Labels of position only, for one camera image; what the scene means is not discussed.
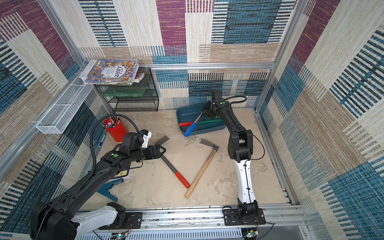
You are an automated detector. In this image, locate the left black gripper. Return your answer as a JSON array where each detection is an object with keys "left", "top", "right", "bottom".
[{"left": 130, "top": 144, "right": 167, "bottom": 164}]

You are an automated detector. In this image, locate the chrome hoe blue grip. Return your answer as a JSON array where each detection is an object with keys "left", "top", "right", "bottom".
[{"left": 184, "top": 112, "right": 206, "bottom": 138}]

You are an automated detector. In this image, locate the green hoe red grip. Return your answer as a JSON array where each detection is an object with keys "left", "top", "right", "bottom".
[{"left": 179, "top": 119, "right": 224, "bottom": 127}]

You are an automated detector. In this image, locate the grey hoe red grip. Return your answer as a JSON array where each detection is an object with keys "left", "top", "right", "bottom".
[{"left": 156, "top": 136, "right": 191, "bottom": 189}]

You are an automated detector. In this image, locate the wooden handle dark hoe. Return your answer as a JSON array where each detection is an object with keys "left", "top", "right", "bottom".
[{"left": 185, "top": 139, "right": 219, "bottom": 199}]

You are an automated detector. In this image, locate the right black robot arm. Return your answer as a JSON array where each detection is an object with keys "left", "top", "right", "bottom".
[{"left": 203, "top": 91, "right": 259, "bottom": 224}]

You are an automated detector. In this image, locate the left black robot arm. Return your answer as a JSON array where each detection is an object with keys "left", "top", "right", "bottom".
[{"left": 30, "top": 133, "right": 166, "bottom": 240}]

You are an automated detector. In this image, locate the teal plastic storage box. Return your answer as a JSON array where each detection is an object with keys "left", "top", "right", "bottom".
[{"left": 176, "top": 103, "right": 226, "bottom": 137}]

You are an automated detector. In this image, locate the blue book on table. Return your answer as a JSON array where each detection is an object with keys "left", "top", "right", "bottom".
[{"left": 114, "top": 169, "right": 130, "bottom": 179}]

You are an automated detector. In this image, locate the red pen cup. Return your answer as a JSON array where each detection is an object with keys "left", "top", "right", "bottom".
[{"left": 104, "top": 116, "right": 128, "bottom": 142}]

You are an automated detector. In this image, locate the teal plastic clamp tool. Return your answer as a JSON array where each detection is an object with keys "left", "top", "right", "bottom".
[{"left": 97, "top": 179, "right": 124, "bottom": 202}]

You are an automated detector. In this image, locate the green tray on shelf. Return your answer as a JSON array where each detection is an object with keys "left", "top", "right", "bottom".
[{"left": 101, "top": 87, "right": 147, "bottom": 98}]

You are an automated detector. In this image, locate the colourful picture book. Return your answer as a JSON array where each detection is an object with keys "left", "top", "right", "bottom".
[{"left": 80, "top": 60, "right": 145, "bottom": 86}]

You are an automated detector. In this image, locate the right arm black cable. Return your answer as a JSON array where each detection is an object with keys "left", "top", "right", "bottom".
[{"left": 223, "top": 95, "right": 248, "bottom": 108}]

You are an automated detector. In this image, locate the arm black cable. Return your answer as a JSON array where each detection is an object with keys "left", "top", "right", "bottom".
[
  {"left": 89, "top": 113, "right": 141, "bottom": 181},
  {"left": 223, "top": 95, "right": 248, "bottom": 108}
]

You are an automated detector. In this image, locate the black wire shelf rack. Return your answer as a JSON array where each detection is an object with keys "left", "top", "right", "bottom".
[{"left": 96, "top": 67, "right": 160, "bottom": 112}]

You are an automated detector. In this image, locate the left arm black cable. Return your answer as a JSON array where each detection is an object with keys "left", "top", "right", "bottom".
[{"left": 89, "top": 113, "right": 141, "bottom": 181}]

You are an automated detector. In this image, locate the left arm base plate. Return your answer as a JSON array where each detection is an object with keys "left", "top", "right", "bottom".
[{"left": 98, "top": 212, "right": 143, "bottom": 231}]

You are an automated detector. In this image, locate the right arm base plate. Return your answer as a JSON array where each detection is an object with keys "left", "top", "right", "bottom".
[{"left": 222, "top": 206, "right": 266, "bottom": 226}]

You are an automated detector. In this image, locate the white wire mesh basket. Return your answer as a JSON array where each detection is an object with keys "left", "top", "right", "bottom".
[{"left": 36, "top": 84, "right": 93, "bottom": 135}]

